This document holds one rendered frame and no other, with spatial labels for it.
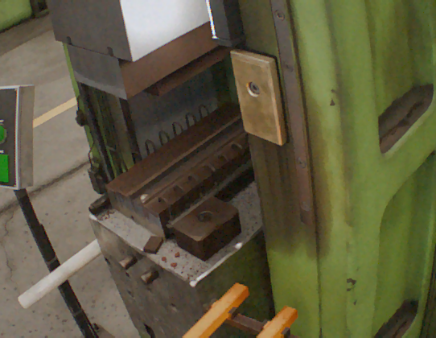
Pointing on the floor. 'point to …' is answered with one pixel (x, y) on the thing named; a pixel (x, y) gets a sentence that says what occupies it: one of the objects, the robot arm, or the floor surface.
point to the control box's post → (51, 258)
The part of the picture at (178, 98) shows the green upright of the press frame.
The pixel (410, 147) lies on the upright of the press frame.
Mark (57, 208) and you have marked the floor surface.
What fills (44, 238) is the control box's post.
